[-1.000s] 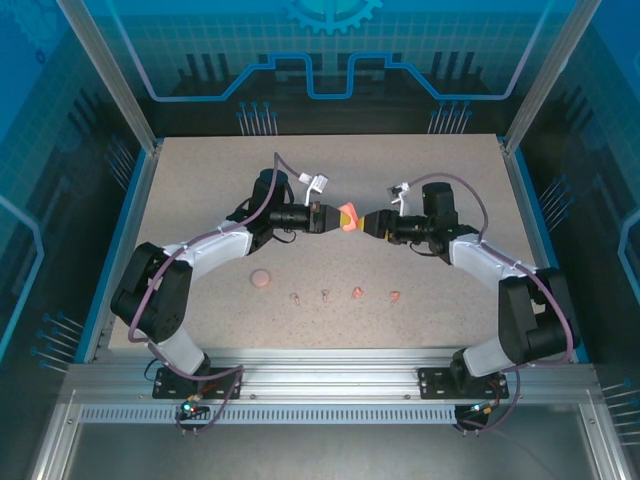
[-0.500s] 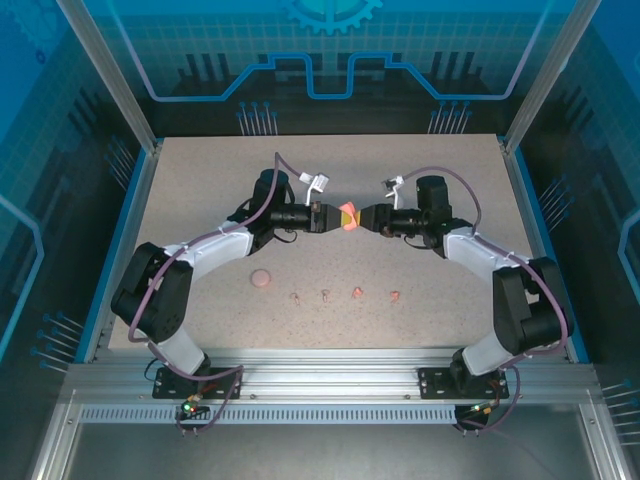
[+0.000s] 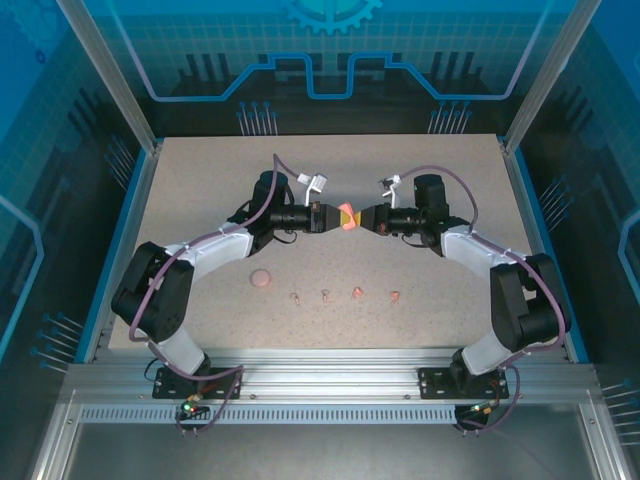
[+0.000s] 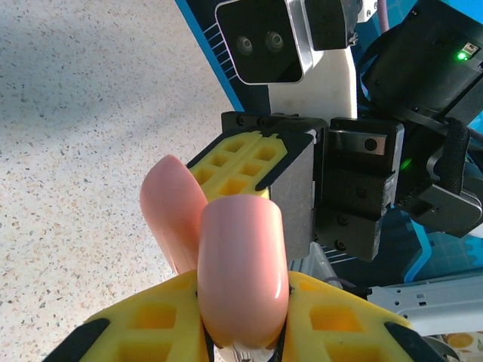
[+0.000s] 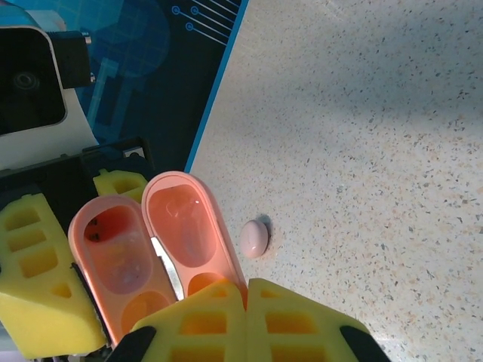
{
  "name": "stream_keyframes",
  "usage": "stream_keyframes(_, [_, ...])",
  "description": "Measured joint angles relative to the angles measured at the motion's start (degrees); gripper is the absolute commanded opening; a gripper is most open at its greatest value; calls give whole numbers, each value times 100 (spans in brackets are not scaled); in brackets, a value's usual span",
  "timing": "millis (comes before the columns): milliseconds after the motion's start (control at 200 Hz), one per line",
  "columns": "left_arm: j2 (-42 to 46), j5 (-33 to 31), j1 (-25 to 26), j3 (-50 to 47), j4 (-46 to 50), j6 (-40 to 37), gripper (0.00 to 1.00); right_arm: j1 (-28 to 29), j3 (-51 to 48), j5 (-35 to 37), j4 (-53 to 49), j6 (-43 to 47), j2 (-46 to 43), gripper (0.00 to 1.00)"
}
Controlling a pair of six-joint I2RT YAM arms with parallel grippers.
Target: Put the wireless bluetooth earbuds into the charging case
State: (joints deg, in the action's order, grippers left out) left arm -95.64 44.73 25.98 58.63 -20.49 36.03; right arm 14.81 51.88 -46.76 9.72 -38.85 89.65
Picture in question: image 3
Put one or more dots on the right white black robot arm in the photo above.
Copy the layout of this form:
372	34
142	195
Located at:
470	247

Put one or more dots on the aluminium frame post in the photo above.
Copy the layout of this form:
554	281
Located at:
125	90
535	85

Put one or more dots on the aluminium mounting rail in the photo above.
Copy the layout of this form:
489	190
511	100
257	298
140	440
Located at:
325	375

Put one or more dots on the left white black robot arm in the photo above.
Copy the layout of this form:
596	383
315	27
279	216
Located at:
225	252

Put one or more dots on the small lit connector board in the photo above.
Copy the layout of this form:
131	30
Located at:
192	406
484	410

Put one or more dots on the aluminium side frame rail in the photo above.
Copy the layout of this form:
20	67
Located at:
539	240
131	240

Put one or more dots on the aluminium lower frame bar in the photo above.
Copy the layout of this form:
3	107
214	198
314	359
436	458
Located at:
55	440
605	440

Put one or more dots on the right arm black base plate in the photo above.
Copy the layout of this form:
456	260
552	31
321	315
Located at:
435	382

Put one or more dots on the pink rectangular earbud charging case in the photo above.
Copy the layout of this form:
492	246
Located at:
351	225

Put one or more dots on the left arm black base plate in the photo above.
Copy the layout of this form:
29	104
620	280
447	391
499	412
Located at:
225	382

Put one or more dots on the pink round earbud charging case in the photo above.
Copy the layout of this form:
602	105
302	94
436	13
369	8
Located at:
261	278

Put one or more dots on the grey metal shelf panel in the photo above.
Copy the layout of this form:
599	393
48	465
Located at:
325	455

